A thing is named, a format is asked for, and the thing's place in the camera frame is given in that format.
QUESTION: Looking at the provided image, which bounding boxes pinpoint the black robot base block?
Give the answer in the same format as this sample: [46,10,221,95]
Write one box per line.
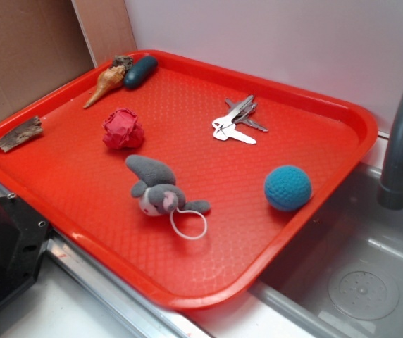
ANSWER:
[0,196,51,309]

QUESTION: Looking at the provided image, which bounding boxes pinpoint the blue textured ball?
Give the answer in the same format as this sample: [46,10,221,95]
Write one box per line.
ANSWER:
[264,165,312,212]

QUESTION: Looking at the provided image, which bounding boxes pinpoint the crumpled red paper ball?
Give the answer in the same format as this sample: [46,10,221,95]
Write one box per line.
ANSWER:
[102,108,144,149]

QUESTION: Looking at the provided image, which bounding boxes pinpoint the red plastic tray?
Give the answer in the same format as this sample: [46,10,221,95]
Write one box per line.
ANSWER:
[0,51,378,310]

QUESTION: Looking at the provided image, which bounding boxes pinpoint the silver key bunch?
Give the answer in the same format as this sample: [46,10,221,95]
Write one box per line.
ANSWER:
[211,95,268,145]

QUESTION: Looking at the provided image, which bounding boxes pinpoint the grey plush toy with loop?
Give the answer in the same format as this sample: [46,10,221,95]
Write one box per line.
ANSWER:
[125,154,211,240]

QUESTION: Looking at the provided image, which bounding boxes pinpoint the dark green oblong stone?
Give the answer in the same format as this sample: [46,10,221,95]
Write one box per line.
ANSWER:
[123,56,158,89]

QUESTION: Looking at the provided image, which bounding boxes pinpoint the orange spiral seashell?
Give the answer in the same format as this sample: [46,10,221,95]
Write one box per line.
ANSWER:
[83,65,126,109]

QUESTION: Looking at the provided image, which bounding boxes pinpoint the flat piece of bark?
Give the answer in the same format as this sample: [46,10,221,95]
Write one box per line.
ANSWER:
[0,116,43,153]

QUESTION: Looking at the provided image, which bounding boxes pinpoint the grey toy sink basin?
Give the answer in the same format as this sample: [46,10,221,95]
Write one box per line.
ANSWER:
[251,165,403,337]

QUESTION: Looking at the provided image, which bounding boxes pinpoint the brown cardboard panel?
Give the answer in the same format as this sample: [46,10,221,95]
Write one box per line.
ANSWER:
[0,1,136,122]

